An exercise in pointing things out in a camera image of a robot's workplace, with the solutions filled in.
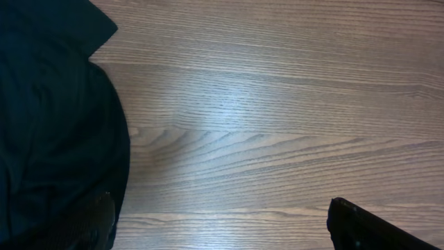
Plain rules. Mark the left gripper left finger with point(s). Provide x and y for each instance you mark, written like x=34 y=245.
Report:
x=91 y=227

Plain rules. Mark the black garment on table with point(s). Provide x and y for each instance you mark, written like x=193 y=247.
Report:
x=64 y=134

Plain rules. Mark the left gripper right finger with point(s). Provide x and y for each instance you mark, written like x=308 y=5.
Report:
x=353 y=228

